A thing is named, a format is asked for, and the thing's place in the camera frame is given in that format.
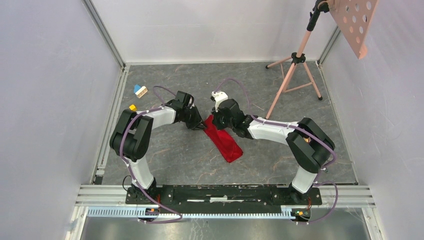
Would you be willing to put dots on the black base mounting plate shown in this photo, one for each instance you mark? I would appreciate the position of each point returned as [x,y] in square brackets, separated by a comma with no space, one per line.
[227,199]

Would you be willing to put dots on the yellow toy cube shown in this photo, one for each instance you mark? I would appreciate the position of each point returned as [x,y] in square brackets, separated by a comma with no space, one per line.
[133,108]

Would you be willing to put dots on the red cloth napkin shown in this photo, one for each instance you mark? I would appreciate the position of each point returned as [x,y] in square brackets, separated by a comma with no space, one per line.
[223,141]

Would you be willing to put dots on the iridescent spoon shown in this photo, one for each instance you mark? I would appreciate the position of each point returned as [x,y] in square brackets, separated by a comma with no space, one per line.
[307,139]

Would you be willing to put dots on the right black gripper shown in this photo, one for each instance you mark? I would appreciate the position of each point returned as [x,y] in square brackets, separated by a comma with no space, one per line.
[216,121]

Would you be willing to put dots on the blue white toy block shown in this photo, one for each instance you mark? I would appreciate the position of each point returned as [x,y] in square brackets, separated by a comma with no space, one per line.
[139,90]

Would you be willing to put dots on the pink perforated board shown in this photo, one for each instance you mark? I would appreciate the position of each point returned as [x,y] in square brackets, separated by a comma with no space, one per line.
[353,18]

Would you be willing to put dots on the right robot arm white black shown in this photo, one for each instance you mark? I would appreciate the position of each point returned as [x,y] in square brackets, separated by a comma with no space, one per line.
[310,146]

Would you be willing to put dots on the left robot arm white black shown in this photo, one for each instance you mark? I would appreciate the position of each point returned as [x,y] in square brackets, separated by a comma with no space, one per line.
[131,138]

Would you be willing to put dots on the pink tripod stand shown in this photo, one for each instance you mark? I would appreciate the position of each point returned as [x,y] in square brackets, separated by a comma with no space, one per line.
[298,57]

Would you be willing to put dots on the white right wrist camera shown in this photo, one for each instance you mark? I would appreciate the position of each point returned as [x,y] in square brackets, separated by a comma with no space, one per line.
[218,97]

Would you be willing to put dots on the white slotted cable duct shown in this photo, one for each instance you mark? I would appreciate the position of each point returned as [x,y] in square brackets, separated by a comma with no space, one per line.
[143,212]

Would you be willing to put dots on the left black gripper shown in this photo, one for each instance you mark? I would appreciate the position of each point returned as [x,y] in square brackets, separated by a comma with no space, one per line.
[197,124]

